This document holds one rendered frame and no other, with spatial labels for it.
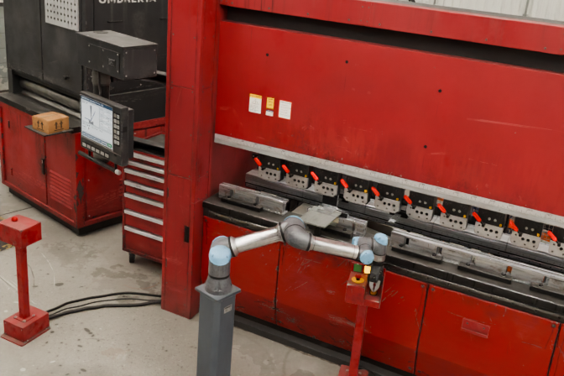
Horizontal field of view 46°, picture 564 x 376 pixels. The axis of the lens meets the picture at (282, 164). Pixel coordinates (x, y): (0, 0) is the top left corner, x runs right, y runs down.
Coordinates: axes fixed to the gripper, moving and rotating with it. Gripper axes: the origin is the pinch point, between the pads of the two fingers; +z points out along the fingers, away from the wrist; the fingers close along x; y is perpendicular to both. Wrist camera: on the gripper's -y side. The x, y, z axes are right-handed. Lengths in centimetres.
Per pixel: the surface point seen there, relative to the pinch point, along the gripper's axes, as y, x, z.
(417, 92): 40, -7, -108
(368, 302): -6.8, 1.4, 3.8
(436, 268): 15.3, -32.7, -13.0
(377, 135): 42, 12, -78
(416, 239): 30.7, -19.6, -20.7
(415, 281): 16.0, -22.4, -1.0
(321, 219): 28, 38, -24
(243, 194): 58, 96, -17
